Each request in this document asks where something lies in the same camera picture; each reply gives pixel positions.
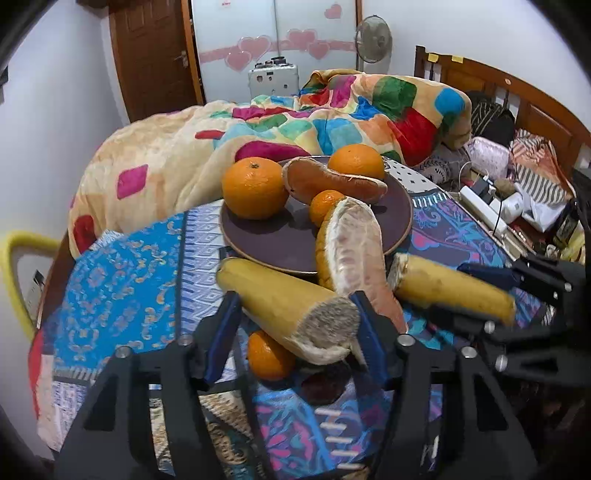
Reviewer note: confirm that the standing electric fan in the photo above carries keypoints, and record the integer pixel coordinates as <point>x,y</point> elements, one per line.
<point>374,45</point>

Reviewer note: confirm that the brown wooden door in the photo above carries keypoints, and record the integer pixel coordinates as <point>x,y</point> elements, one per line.
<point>155,56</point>

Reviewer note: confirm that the pomelo wedge on cloth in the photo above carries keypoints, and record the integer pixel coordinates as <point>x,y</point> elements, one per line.
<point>350,257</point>

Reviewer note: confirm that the dark round plate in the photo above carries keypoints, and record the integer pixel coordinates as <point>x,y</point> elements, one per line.
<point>286,241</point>

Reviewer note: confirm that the yellow sugarcane piece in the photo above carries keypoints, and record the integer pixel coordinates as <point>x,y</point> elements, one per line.
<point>310,321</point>
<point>424,283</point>

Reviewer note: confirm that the colourful plush blanket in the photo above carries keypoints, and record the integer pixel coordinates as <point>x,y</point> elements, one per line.
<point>168,163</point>

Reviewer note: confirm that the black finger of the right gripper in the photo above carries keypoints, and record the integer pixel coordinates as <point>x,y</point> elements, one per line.
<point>549,340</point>

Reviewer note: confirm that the striped cloth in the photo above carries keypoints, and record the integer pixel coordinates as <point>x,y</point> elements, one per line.
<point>540,179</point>

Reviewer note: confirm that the small orange on plate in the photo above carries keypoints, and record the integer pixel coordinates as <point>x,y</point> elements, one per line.
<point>322,204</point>

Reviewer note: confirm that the wooden bed headboard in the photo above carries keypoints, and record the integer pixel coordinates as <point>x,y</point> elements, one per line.
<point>537,112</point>

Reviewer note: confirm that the large orange with stem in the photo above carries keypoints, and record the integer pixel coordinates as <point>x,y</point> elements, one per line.
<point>253,188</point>

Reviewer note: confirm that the pink patterned pillow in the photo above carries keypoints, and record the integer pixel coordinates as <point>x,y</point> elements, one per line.
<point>488,157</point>

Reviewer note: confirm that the white wardrobe with hearts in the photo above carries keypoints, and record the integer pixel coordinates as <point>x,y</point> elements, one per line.
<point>232,37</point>

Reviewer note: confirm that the dark red plum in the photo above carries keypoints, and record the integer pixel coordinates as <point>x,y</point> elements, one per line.
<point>323,385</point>

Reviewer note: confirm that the large orange far side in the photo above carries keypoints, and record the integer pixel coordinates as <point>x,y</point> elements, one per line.
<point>358,159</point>

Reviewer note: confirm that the yellow chair frame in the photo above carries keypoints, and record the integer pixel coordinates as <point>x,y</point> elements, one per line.
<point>13,242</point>

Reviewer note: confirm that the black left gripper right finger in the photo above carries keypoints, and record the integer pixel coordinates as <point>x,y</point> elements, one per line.
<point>479,436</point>

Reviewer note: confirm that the small orange on cloth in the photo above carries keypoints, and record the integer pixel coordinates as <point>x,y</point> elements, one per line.
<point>268,360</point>

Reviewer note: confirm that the black bag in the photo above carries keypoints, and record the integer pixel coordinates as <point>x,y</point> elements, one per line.
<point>491,120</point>

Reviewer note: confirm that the blue patterned tablecloth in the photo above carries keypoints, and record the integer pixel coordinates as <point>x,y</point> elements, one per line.
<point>145,289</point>

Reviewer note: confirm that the white power strip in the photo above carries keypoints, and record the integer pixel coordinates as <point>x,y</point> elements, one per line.
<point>483,211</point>

